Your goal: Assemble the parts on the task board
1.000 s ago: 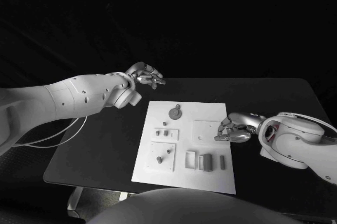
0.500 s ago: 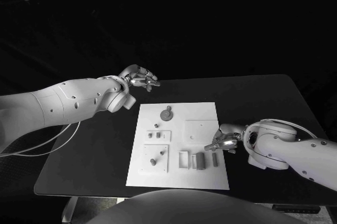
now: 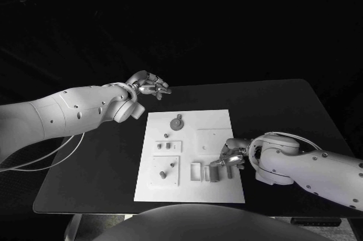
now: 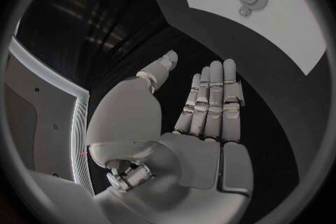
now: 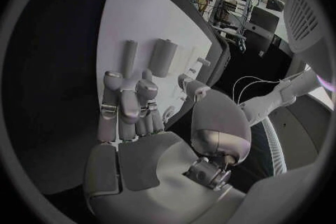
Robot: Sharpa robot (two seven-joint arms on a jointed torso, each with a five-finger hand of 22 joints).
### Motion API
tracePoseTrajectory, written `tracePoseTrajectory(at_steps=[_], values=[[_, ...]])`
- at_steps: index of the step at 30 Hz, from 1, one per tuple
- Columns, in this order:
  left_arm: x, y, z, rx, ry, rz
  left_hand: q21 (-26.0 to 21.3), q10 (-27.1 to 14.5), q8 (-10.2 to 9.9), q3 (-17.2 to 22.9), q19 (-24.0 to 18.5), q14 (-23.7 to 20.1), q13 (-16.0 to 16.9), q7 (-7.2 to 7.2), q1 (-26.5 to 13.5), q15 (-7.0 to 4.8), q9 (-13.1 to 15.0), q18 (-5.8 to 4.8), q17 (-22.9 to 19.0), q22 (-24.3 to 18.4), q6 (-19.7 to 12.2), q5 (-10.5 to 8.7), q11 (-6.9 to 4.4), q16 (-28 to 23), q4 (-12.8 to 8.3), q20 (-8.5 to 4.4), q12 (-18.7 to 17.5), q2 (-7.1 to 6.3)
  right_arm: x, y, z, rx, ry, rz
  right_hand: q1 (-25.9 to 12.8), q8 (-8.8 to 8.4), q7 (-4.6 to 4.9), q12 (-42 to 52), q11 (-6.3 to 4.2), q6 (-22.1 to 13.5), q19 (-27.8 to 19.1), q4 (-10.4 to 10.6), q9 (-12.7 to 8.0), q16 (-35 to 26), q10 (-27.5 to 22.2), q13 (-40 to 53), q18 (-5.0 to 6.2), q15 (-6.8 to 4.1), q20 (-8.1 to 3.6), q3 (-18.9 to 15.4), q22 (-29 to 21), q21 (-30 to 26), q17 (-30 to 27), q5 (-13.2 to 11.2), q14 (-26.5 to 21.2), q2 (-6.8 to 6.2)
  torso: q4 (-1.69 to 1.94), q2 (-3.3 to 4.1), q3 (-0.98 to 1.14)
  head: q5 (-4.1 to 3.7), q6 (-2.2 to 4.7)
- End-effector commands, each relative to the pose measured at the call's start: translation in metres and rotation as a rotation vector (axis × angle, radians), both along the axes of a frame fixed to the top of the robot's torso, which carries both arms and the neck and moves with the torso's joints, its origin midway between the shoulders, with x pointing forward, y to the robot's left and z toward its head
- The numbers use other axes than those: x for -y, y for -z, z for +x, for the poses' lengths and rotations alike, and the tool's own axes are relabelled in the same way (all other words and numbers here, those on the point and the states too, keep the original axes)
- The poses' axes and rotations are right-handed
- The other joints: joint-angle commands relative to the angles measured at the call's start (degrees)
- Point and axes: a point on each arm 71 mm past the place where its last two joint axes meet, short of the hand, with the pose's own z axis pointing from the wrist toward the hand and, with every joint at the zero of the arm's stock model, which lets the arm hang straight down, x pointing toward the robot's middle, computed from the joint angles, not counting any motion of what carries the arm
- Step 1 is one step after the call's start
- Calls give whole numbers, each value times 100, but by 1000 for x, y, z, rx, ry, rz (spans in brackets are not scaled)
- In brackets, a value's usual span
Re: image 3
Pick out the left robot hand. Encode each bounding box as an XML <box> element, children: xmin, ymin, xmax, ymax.
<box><xmin>124</xmin><ymin>70</ymin><xmax>171</xmax><ymax>101</ymax></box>

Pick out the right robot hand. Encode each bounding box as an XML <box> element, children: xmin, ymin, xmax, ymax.
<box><xmin>208</xmin><ymin>138</ymin><xmax>252</xmax><ymax>170</ymax></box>

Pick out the grey gear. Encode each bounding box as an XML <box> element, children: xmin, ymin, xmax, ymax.
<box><xmin>169</xmin><ymin>118</ymin><xmax>184</xmax><ymax>132</ymax></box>

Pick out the white task board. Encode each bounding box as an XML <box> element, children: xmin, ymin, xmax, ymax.
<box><xmin>132</xmin><ymin>109</ymin><xmax>245</xmax><ymax>204</ymax></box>

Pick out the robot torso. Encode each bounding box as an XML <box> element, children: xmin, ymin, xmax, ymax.
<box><xmin>92</xmin><ymin>203</ymin><xmax>335</xmax><ymax>241</ymax></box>

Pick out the black control box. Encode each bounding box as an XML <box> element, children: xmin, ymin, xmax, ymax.
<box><xmin>289</xmin><ymin>217</ymin><xmax>341</xmax><ymax>227</ymax></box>

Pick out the grey table leg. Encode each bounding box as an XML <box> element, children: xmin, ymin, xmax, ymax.
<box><xmin>63</xmin><ymin>214</ymin><xmax>83</xmax><ymax>241</ymax></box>

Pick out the white cable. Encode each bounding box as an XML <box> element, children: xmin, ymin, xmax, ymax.
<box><xmin>0</xmin><ymin>132</ymin><xmax>86</xmax><ymax>172</ymax></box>
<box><xmin>264</xmin><ymin>132</ymin><xmax>322</xmax><ymax>151</ymax></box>
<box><xmin>0</xmin><ymin>135</ymin><xmax>76</xmax><ymax>167</ymax></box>

